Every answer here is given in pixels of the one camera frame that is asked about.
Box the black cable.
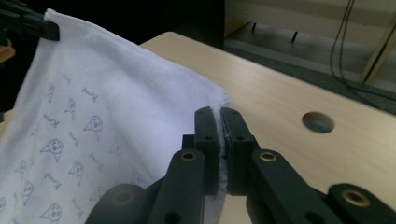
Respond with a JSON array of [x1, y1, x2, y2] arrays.
[[338, 0, 396, 94], [330, 0, 396, 102]]

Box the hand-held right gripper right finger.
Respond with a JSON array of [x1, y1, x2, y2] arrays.
[[219, 106, 260, 196]]

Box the white printed towel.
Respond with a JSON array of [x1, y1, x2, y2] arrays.
[[0, 7, 231, 224]]

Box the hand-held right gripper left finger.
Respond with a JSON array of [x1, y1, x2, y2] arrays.
[[181, 105, 221, 197]]

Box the light wooden beam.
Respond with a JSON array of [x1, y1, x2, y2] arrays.
[[360, 12, 396, 84]]

